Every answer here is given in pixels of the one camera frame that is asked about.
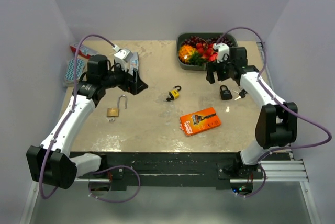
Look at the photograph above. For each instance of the black base frame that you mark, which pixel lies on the black base frame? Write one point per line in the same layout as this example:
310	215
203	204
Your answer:
166	169

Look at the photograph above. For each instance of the grey fruit tray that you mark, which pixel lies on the grey fruit tray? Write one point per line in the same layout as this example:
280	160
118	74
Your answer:
197	62

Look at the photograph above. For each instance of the red strawberries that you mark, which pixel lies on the red strawberries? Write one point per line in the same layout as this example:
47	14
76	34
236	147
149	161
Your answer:
205	49

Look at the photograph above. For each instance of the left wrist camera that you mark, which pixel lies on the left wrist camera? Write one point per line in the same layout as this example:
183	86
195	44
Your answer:
122	57

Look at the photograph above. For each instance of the red toothpaste box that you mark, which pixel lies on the red toothpaste box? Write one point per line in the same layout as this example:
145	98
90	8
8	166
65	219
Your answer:
84	51

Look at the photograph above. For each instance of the red apple front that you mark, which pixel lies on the red apple front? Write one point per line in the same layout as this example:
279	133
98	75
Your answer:
213	57

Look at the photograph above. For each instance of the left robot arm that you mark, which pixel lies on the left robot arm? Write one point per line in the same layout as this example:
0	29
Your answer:
50	162

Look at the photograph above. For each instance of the purple toothpaste box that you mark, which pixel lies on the purple toothpaste box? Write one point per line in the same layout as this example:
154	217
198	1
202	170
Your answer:
134	63

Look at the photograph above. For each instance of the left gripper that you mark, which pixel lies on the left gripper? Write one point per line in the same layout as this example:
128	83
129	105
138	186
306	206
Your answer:
133	84

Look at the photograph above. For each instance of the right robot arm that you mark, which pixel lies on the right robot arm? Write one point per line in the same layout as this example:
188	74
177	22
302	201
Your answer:
275	127

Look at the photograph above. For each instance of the black padlock keys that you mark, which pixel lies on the black padlock keys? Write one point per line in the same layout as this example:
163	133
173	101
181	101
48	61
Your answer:
241	93

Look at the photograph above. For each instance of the yellow padlock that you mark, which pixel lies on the yellow padlock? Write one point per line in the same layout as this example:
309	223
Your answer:
175	92

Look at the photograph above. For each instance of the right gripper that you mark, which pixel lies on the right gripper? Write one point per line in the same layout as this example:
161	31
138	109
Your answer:
213	67

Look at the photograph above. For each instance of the orange razor box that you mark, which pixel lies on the orange razor box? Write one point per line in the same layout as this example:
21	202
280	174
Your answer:
199	121

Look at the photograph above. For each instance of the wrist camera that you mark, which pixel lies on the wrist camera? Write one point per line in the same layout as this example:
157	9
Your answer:
223	52
122	57

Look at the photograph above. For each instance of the brass padlock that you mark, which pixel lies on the brass padlock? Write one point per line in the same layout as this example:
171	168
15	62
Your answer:
113	112

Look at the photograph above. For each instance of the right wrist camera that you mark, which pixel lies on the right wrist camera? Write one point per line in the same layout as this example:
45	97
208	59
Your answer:
223	52

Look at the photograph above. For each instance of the black padlock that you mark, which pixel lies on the black padlock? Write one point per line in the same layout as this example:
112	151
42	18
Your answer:
225	93

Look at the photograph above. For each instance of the dark grapes bunch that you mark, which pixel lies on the dark grapes bunch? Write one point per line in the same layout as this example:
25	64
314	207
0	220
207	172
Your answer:
194	40

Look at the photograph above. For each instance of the orange pineapple toy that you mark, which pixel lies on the orange pineapple toy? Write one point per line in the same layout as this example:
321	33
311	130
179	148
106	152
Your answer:
185	53

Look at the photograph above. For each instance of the blue zigzag sponge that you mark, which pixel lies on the blue zigzag sponge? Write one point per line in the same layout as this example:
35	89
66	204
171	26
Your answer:
73	72

